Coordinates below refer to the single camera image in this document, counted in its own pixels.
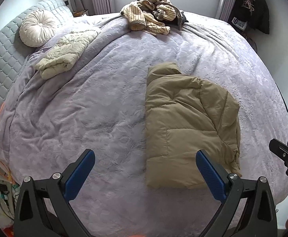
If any round cream cushion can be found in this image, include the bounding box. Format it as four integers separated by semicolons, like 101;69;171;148
19;10;57;48

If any cream folded jacket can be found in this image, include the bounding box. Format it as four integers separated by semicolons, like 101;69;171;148
34;27;101;80

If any black hanging coat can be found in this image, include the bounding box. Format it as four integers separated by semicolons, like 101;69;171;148
228;0;270;34

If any black garment on bed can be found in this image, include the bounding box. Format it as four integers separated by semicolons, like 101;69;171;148
166;9;190;28

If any lavender bed quilt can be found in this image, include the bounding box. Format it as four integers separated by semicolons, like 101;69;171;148
0;13;288;236

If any grey quilted headboard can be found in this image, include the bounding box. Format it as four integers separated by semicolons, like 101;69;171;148
0;0;73;107

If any power strip with plugs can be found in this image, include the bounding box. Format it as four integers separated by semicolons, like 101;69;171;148
0;181;20;220

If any tan puffer jacket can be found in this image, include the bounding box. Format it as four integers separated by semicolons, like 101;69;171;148
145;63;241;189

